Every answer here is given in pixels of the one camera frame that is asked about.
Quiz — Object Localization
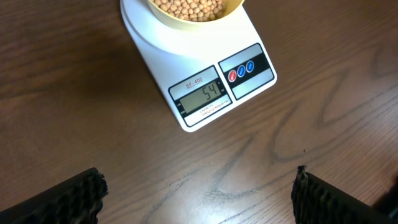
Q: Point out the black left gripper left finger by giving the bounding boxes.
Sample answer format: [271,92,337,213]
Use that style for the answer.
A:
[1,167,108,224]

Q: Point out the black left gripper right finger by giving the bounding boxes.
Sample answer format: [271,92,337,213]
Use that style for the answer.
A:
[291,166,397,224]

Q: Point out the white digital kitchen scale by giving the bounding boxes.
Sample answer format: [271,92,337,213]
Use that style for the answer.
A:
[120,0,277,132]

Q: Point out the yellow plastic bowl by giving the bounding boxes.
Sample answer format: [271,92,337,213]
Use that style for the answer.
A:
[147,0,244,30]

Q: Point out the soybeans in bowl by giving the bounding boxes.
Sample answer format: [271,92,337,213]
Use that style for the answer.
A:
[150,0,227,22]

